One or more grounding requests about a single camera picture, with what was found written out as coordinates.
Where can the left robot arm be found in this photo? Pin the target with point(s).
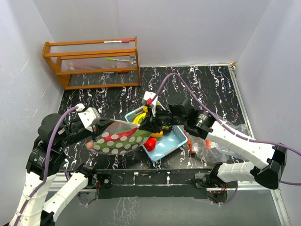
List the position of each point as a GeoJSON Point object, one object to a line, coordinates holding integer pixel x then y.
{"type": "Point", "coordinates": [44, 163]}

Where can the yellow banana bunch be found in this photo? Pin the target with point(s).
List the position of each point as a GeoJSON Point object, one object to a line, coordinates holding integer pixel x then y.
{"type": "Point", "coordinates": [139, 119]}

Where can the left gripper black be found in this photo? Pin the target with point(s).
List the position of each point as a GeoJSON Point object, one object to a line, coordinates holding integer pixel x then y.
{"type": "Point", "coordinates": [102, 124]}

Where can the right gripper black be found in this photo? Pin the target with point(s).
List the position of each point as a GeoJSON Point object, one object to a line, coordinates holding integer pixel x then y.
{"type": "Point", "coordinates": [150, 125]}

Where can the red chili pepper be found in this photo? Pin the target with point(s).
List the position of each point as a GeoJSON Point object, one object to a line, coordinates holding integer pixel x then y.
{"type": "Point", "coordinates": [118, 136]}

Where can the pink white pen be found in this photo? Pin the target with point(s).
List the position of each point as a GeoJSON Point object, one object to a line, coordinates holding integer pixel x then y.
{"type": "Point", "coordinates": [116, 41]}

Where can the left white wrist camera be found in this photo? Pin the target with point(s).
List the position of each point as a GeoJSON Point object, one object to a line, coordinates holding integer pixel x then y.
{"type": "Point", "coordinates": [88, 116]}

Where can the green pen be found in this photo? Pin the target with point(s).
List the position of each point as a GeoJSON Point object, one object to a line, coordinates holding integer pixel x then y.
{"type": "Point", "coordinates": [114, 59]}

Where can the white dotted zip bag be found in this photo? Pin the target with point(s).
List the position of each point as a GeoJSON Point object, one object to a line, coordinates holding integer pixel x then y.
{"type": "Point", "coordinates": [121, 126]}

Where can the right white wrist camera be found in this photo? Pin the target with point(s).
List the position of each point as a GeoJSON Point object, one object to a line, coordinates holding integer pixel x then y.
{"type": "Point", "coordinates": [150, 99]}

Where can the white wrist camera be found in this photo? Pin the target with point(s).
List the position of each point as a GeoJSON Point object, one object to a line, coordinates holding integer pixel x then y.
{"type": "Point", "coordinates": [150, 99]}
{"type": "Point", "coordinates": [88, 116]}

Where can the yellow mango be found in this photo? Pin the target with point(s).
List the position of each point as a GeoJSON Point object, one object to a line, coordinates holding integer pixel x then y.
{"type": "Point", "coordinates": [157, 135]}

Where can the dark purple mangosteen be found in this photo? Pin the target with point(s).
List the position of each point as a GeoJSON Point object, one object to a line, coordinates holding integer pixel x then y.
{"type": "Point", "coordinates": [166, 129]}

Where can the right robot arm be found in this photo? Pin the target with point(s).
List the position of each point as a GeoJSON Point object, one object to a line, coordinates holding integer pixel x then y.
{"type": "Point", "coordinates": [264, 163]}

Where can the wooden shelf rack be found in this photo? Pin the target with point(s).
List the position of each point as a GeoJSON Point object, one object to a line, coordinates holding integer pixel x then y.
{"type": "Point", "coordinates": [69, 59]}

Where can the light blue plastic basket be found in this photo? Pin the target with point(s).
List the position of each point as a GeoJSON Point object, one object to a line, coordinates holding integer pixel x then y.
{"type": "Point", "coordinates": [167, 144]}

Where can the clear bag orange zipper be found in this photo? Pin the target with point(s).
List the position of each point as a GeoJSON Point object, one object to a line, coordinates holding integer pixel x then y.
{"type": "Point", "coordinates": [212, 152]}

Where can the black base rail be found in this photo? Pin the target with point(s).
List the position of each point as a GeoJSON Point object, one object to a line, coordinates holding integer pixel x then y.
{"type": "Point", "coordinates": [147, 183]}

